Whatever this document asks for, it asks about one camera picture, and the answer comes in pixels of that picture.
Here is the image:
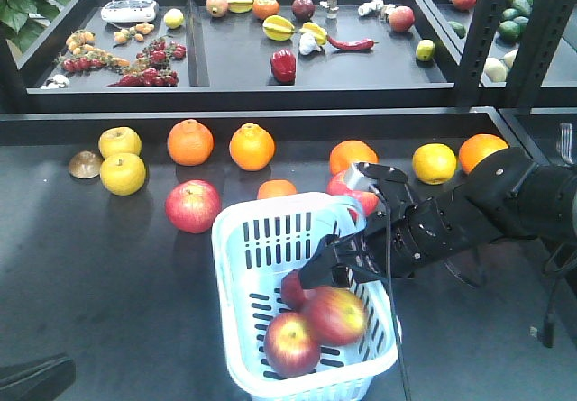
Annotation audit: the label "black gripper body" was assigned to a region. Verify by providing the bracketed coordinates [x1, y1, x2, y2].
[344, 161, 478, 279]

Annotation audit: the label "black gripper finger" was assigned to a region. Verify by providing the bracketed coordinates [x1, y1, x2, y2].
[298, 234, 359, 287]
[329, 263, 383, 288]
[1, 354, 76, 401]

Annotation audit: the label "red apple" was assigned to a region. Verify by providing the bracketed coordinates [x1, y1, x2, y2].
[326, 170, 379, 216]
[301, 286, 368, 347]
[263, 312, 321, 378]
[164, 179, 222, 233]
[280, 269, 316, 312]

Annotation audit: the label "light blue plastic basket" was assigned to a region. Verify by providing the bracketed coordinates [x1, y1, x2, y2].
[212, 192, 398, 400]

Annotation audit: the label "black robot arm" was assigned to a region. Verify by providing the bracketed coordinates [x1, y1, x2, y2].
[299, 148, 576, 289]

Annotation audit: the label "yellow orange fruit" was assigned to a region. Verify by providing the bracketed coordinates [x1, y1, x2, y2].
[412, 143, 457, 185]

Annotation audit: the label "small orange centre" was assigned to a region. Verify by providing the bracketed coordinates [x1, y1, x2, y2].
[257, 179, 298, 199]

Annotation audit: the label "large orange behind apple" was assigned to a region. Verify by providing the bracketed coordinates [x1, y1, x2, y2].
[329, 140, 379, 176]

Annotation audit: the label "large orange right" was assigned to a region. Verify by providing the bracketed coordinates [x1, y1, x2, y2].
[458, 133, 508, 174]

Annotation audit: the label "orange with knob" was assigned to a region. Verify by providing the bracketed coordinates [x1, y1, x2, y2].
[229, 123, 276, 171]
[167, 119, 215, 166]

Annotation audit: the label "orange with knob left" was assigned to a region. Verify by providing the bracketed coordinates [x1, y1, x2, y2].
[167, 119, 215, 166]

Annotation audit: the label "red bell pepper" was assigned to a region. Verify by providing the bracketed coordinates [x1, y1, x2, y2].
[270, 49, 297, 83]

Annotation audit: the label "red chili pepper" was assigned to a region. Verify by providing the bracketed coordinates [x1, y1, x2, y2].
[327, 36, 377, 51]

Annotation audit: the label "white garlic bulb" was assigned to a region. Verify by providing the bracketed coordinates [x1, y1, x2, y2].
[298, 32, 323, 56]

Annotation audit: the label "brown mushroom cap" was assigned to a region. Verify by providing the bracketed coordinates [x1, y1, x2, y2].
[68, 150, 104, 179]

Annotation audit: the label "yellow pear fruit front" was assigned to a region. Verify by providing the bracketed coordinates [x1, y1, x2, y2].
[100, 153, 146, 196]

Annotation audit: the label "yellow pear fruit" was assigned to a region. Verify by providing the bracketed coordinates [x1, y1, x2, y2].
[98, 126, 142, 159]
[100, 153, 146, 196]

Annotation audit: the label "black wooden fruit stand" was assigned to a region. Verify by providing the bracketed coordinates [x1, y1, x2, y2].
[0, 0, 577, 401]

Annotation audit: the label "yellow pear fruit back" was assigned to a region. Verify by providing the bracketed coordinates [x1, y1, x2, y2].
[98, 126, 142, 159]

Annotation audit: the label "black upright shelf post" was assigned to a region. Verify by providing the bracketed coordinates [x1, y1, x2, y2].
[453, 0, 576, 109]

